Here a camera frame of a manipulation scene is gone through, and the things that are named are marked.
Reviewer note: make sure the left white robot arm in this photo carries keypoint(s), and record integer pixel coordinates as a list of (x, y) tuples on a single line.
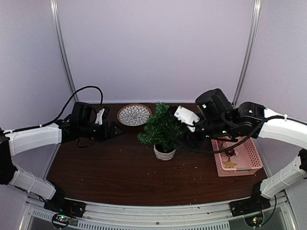
[(13, 142)]

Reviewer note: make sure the aluminium frame post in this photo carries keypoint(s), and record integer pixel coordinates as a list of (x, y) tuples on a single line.
[(248, 53), (62, 49)]

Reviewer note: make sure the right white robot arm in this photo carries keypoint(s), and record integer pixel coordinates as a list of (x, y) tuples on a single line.
[(257, 121)]

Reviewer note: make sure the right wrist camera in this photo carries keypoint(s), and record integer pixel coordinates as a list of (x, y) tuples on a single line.
[(187, 117)]

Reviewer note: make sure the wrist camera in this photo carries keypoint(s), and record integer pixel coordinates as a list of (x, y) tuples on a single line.
[(187, 117), (101, 115)]

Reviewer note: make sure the pink plastic basket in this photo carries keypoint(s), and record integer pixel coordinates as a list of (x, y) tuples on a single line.
[(247, 158)]

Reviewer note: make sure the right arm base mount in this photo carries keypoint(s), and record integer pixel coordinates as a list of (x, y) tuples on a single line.
[(247, 206)]

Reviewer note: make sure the red bauble ornament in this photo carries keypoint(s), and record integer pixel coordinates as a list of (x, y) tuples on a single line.
[(230, 152)]

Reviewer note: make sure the small green christmas tree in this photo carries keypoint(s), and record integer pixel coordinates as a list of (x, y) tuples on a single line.
[(161, 131)]

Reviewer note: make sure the left aluminium frame post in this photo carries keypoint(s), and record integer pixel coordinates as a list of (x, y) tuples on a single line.
[(62, 49)]

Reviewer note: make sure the gold star ornament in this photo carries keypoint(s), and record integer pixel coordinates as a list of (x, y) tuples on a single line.
[(228, 164)]

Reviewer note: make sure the right aluminium frame post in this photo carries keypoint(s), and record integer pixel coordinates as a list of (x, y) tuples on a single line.
[(248, 53)]

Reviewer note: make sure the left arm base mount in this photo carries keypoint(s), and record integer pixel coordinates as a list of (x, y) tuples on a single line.
[(71, 208)]

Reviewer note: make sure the patterned ceramic plate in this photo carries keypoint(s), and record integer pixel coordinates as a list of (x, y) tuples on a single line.
[(134, 115)]

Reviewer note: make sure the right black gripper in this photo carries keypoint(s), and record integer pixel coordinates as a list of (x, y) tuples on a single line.
[(192, 142)]

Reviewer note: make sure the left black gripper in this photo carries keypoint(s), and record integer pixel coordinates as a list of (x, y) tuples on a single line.
[(105, 132)]

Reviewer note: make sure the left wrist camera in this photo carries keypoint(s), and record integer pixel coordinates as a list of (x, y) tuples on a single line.
[(101, 115)]

